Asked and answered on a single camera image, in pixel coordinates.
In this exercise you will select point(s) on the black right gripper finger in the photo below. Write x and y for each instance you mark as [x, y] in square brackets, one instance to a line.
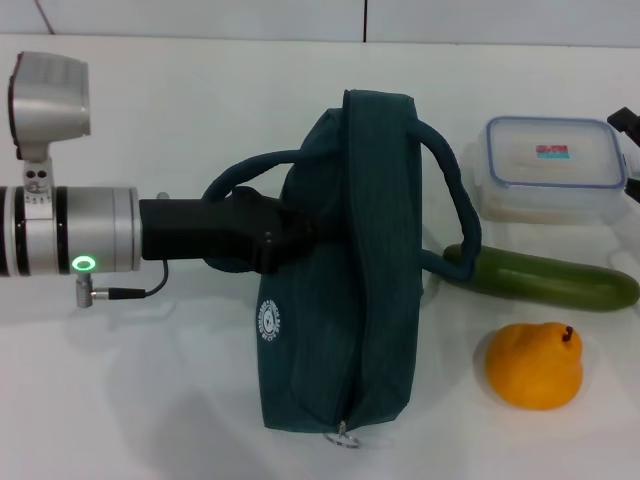
[627, 122]
[634, 190]

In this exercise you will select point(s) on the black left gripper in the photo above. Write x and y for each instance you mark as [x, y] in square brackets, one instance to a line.
[190, 230]

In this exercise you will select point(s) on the dark teal lunch bag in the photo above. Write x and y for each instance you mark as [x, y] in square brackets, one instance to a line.
[360, 250]

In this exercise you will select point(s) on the clear blue-rimmed lunch box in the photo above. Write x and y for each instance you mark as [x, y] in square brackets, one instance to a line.
[550, 165]

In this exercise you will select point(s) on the green cucumber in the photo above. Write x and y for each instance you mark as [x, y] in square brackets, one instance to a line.
[550, 280]

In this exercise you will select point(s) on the orange pear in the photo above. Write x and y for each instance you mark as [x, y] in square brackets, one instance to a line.
[535, 370]

